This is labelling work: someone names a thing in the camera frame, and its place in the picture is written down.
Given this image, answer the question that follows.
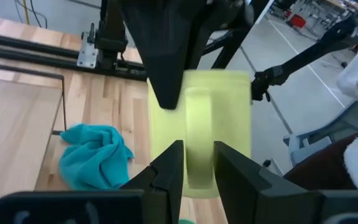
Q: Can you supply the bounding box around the yellow mug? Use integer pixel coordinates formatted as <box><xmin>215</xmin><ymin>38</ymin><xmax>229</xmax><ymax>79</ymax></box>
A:
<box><xmin>147</xmin><ymin>68</ymin><xmax>253</xmax><ymax>199</ymax></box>

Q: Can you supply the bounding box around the yellow cable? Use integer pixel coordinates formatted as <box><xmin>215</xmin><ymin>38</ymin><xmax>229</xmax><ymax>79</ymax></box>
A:
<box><xmin>22</xmin><ymin>0</ymin><xmax>30</xmax><ymax>25</ymax></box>

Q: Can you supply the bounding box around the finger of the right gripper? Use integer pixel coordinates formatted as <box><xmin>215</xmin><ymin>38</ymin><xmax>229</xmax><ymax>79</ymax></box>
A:
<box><xmin>118</xmin><ymin>0</ymin><xmax>206</xmax><ymax>110</ymax></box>

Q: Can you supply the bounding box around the teal cloth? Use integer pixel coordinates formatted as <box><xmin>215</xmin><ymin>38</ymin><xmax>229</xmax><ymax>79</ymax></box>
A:
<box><xmin>58</xmin><ymin>123</ymin><xmax>135</xmax><ymax>191</ymax></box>

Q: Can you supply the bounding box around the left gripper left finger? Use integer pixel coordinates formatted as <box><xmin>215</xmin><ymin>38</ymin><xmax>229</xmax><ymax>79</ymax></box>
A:
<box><xmin>0</xmin><ymin>139</ymin><xmax>185</xmax><ymax>224</ymax></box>

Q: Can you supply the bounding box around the silver metal bracket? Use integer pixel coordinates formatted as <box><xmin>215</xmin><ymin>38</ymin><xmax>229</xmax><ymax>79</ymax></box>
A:
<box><xmin>76</xmin><ymin>30</ymin><xmax>99</xmax><ymax>69</ymax></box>

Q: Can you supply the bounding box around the grey chair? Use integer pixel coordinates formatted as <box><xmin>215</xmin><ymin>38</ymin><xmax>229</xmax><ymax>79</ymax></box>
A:
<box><xmin>283</xmin><ymin>101</ymin><xmax>358</xmax><ymax>167</ymax></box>

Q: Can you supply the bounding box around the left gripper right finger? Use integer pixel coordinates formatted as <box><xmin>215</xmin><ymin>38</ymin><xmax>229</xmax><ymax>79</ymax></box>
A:
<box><xmin>213</xmin><ymin>141</ymin><xmax>358</xmax><ymax>224</ymax></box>

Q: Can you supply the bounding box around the red bin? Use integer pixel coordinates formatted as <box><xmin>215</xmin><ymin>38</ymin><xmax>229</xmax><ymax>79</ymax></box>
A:
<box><xmin>287</xmin><ymin>14</ymin><xmax>308</xmax><ymax>29</ymax></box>

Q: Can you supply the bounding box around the black metal rig frame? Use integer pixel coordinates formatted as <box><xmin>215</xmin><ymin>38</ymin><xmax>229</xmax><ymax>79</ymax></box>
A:
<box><xmin>185</xmin><ymin>0</ymin><xmax>272</xmax><ymax>70</ymax></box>

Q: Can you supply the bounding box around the wooden shelf black metal frame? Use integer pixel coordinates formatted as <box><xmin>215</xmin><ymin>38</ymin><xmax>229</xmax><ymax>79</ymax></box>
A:
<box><xmin>0</xmin><ymin>60</ymin><xmax>68</xmax><ymax>224</ymax></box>

